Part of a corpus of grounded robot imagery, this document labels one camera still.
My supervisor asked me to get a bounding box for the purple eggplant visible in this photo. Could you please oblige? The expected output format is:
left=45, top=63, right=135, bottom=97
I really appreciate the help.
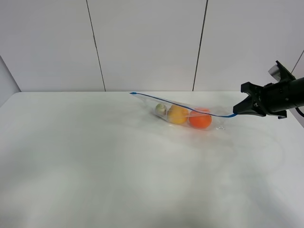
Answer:
left=155, top=103, right=167, bottom=116

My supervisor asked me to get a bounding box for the yellow pear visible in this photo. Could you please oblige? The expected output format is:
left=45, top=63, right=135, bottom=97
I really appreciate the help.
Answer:
left=167, top=104, right=189, bottom=125

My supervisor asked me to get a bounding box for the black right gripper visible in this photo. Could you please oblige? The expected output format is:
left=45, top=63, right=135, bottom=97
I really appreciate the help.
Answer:
left=233, top=61, right=296, bottom=119

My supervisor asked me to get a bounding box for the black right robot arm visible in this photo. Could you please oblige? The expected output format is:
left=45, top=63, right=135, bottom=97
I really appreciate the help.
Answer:
left=233, top=61, right=304, bottom=119

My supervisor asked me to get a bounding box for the clear zip file bag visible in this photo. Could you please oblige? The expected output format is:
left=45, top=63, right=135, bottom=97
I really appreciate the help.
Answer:
left=130, top=92, right=237, bottom=130

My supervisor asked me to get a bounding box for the orange fruit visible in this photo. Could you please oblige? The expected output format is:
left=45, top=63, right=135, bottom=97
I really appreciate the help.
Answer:
left=188, top=111, right=212, bottom=129

